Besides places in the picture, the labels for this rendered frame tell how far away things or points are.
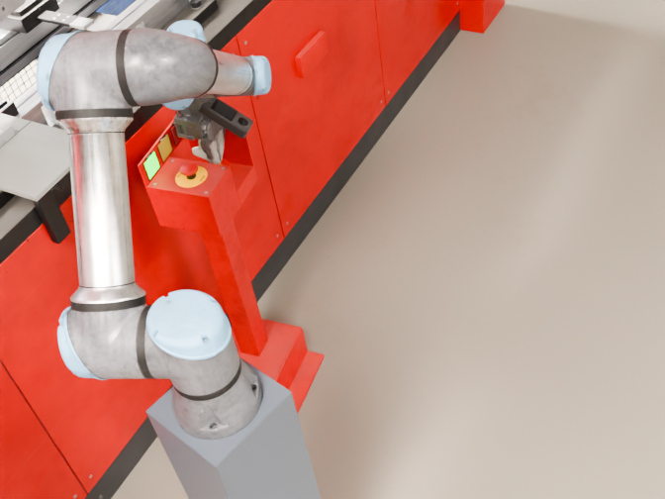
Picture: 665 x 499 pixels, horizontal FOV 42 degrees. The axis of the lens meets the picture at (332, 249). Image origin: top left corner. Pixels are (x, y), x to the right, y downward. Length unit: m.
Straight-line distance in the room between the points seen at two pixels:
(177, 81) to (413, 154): 1.87
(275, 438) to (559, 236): 1.51
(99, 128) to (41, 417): 0.89
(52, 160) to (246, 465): 0.68
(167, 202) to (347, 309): 0.86
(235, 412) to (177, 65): 0.55
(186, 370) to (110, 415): 0.93
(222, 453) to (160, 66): 0.61
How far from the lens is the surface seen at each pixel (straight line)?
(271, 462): 1.56
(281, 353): 2.38
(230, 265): 2.13
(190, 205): 1.91
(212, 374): 1.36
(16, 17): 2.21
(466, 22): 3.73
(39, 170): 1.71
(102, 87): 1.34
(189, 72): 1.34
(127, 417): 2.32
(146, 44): 1.32
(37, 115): 1.97
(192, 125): 1.92
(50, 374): 2.03
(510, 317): 2.56
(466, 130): 3.20
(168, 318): 1.33
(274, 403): 1.47
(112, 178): 1.36
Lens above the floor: 1.96
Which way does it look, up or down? 45 degrees down
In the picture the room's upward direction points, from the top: 10 degrees counter-clockwise
